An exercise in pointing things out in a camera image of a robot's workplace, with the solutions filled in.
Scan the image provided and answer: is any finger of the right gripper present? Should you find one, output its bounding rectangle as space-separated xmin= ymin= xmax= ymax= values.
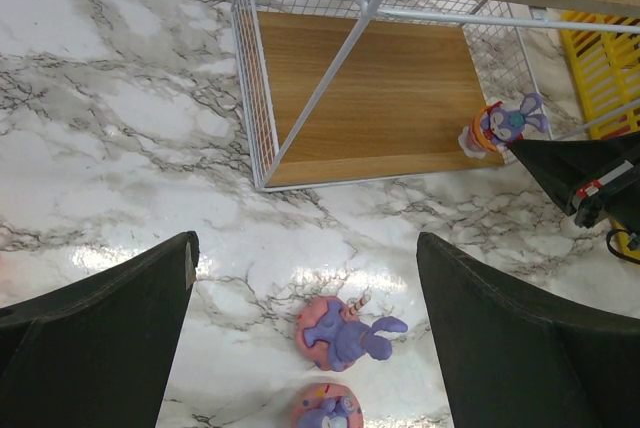
xmin=510 ymin=133 xmax=639 ymax=228

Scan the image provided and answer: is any white wire wooden shelf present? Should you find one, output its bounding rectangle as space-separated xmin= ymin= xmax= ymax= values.
xmin=232 ymin=0 xmax=639 ymax=192

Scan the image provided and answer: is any purple bunny orange cup toy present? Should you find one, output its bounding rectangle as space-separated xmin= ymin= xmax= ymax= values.
xmin=458 ymin=92 xmax=549 ymax=159

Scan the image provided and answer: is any yellow plastic basket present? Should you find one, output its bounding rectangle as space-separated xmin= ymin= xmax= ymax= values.
xmin=561 ymin=11 xmax=639 ymax=264

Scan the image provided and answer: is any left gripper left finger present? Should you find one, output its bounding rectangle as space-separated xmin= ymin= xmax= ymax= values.
xmin=1 ymin=231 xmax=199 ymax=427

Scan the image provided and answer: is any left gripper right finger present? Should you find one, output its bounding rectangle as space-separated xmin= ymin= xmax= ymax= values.
xmin=416 ymin=233 xmax=639 ymax=427

